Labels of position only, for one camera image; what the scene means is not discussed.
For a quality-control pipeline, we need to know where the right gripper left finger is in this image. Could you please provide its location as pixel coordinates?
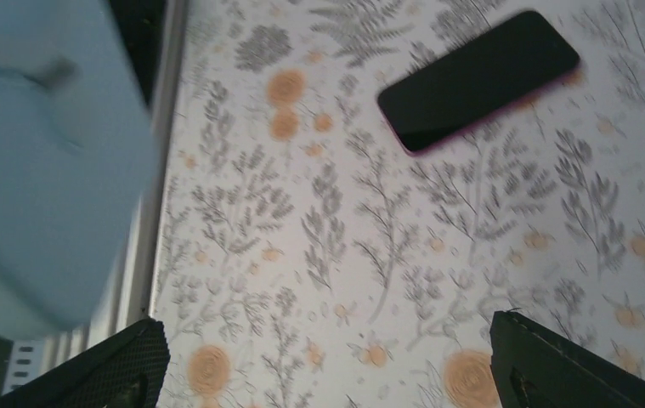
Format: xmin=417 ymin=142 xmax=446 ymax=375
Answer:
xmin=0 ymin=318 xmax=170 ymax=408

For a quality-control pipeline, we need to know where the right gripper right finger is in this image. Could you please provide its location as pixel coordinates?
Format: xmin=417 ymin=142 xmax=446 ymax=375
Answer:
xmin=489 ymin=310 xmax=645 ymax=408

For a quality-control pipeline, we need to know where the floral patterned table mat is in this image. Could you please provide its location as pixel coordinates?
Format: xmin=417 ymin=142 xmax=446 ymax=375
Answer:
xmin=153 ymin=1 xmax=645 ymax=407

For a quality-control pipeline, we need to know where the aluminium rail base frame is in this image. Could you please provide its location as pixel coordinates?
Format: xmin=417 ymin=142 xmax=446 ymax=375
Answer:
xmin=0 ymin=1 xmax=189 ymax=395

